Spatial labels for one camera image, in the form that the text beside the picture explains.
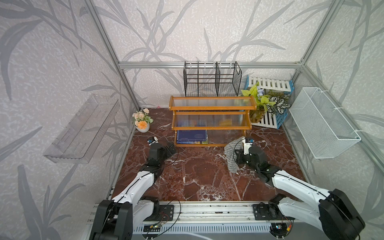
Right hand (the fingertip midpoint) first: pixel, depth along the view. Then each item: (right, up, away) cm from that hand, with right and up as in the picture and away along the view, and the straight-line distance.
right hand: (234, 149), depth 86 cm
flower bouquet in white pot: (-59, +16, +13) cm, 63 cm away
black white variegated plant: (+28, +27, +3) cm, 39 cm away
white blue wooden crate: (+36, +40, +11) cm, 54 cm away
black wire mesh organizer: (-12, +46, +19) cm, 52 cm away
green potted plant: (+22, +21, +23) cm, 38 cm away
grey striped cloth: (-4, 0, -2) cm, 4 cm away
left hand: (-39, +2, +2) cm, 39 cm away
